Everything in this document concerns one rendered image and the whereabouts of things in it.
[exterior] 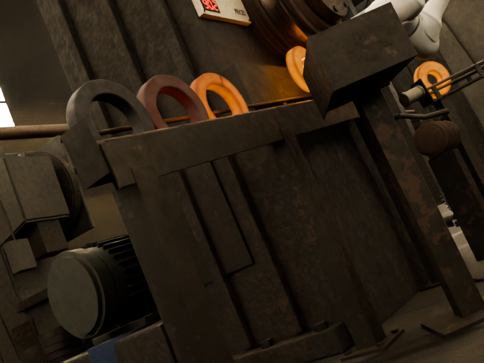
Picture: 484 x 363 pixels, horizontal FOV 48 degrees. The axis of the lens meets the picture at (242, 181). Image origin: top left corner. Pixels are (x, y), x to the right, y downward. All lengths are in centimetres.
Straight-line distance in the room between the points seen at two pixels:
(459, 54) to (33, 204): 416
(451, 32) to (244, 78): 324
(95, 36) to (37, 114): 721
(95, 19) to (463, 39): 325
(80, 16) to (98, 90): 107
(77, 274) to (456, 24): 346
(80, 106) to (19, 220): 479
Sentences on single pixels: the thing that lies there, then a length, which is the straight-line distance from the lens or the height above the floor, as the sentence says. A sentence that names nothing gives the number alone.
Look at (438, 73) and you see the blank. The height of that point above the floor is 72.
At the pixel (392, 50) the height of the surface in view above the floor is 62.
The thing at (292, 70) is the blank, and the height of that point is 81.
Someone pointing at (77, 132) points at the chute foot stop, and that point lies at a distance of 102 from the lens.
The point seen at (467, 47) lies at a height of 119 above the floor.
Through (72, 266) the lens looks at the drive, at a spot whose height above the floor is 60.
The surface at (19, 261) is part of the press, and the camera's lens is 559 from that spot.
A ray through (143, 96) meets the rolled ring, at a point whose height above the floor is 71.
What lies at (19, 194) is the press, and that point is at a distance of 584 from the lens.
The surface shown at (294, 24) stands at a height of 97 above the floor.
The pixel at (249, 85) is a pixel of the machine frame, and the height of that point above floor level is 79.
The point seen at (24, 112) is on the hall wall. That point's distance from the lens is 915.
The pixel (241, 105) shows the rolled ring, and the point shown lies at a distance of 142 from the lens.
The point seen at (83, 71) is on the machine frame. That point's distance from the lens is 208.
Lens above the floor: 30
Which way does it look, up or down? 9 degrees up
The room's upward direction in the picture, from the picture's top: 23 degrees counter-clockwise
